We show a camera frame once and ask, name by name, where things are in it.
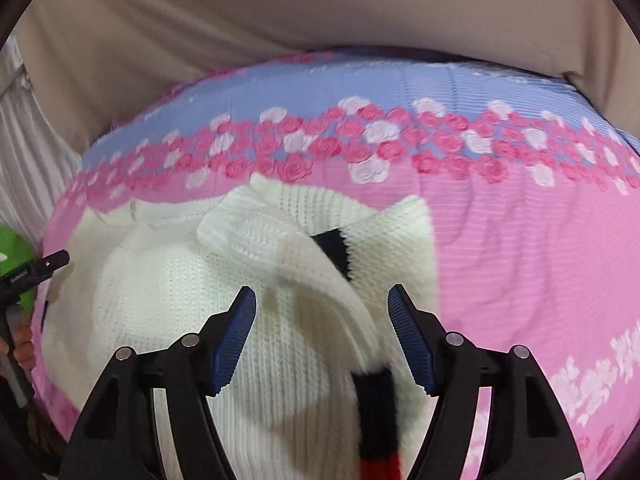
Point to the green plastic object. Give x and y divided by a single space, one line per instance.
15 251

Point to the person's left hand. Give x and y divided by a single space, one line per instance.
24 349

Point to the white pleated curtain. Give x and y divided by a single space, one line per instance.
36 163

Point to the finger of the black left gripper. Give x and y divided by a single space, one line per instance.
30 274

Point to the beige fabric headboard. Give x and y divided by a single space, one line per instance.
93 62

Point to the pink floral bed sheet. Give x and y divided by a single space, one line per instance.
533 197

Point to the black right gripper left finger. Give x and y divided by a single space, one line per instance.
147 407

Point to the white red black knit sweater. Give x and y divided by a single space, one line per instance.
320 264

